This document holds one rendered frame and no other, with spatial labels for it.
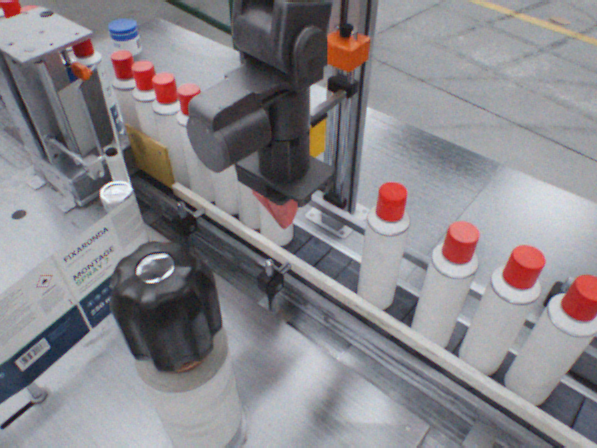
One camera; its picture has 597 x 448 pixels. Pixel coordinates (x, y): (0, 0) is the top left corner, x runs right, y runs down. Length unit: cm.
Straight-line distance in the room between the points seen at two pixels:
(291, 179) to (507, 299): 26
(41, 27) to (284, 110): 46
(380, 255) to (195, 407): 28
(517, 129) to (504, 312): 220
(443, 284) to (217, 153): 29
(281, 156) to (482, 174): 59
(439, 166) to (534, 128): 177
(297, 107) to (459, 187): 56
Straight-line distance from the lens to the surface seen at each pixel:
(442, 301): 61
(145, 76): 84
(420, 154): 107
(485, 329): 63
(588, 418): 73
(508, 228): 96
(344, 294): 70
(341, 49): 62
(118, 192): 64
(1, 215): 97
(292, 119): 51
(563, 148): 271
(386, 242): 61
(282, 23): 45
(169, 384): 47
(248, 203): 78
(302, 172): 56
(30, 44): 83
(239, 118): 47
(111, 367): 72
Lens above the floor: 148
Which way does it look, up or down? 46 degrees down
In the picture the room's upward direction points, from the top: straight up
